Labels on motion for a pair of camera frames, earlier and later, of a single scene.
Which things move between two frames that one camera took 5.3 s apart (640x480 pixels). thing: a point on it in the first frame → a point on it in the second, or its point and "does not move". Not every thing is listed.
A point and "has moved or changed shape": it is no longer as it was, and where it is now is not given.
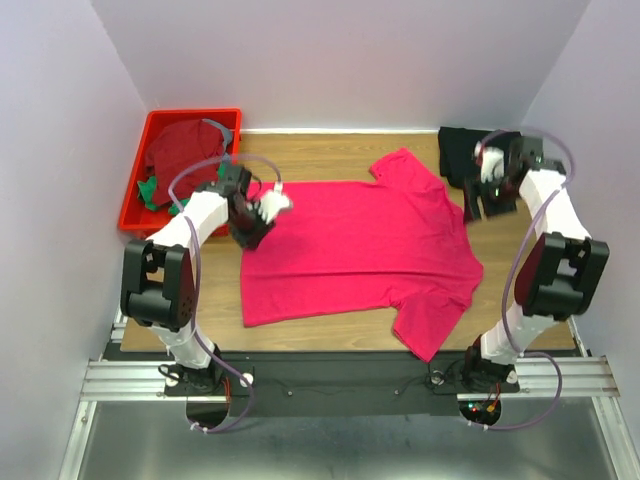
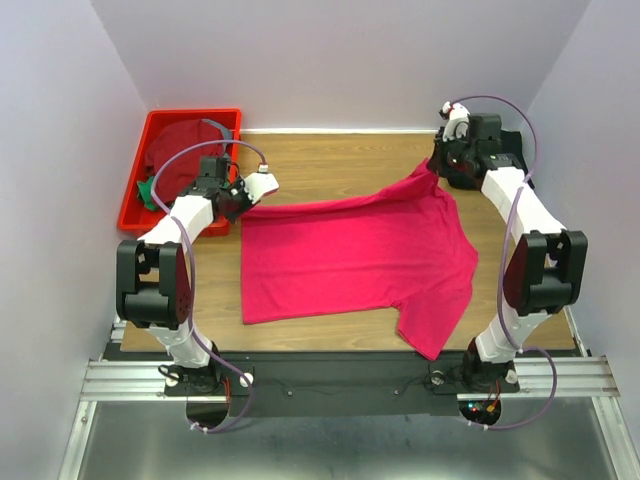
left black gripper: (250, 240) → (247, 203)
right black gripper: (473, 188) → (436, 162)
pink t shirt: (395, 240) has moved or changed shape
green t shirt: (146, 190) does not move
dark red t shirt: (177, 147) does not move
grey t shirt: (227, 134) does not move
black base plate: (347, 383) does not move
